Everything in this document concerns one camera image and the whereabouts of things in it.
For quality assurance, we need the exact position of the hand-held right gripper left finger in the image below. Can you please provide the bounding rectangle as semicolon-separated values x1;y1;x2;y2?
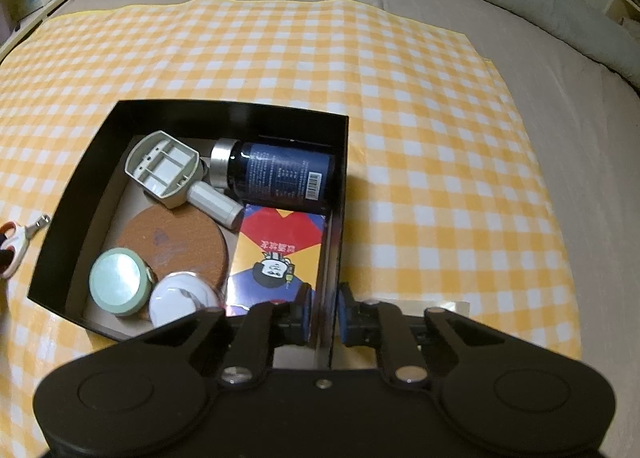
165;284;316;385

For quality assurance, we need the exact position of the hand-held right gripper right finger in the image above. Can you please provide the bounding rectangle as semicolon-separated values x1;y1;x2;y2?
336;284;506;384

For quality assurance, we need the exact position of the red and blue card box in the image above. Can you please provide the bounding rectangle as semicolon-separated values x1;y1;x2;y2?
225;204;331;319

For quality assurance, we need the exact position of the white suction knob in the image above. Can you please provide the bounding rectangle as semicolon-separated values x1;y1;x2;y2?
148;272;223;329

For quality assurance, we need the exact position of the dark blue bottle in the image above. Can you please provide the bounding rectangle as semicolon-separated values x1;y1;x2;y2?
210;138;337;213

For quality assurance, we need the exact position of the round cork coaster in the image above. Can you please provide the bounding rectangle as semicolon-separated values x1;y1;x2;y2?
117;206;230;296

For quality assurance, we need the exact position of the round green tin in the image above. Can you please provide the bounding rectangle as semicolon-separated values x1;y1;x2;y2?
89;248;153;317

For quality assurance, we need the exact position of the grey watch link tool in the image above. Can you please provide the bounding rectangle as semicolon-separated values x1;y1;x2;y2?
123;130;245;229

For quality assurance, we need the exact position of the black cardboard box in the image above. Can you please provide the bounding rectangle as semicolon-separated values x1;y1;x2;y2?
27;98;349;371

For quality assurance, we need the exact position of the yellow checked mat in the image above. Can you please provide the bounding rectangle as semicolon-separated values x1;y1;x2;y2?
0;0;583;458

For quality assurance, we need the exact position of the grey bed sheet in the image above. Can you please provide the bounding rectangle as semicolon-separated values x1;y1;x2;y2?
0;0;640;389

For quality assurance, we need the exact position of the white and orange nail clipper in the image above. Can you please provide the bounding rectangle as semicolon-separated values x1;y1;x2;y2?
0;214;52;279

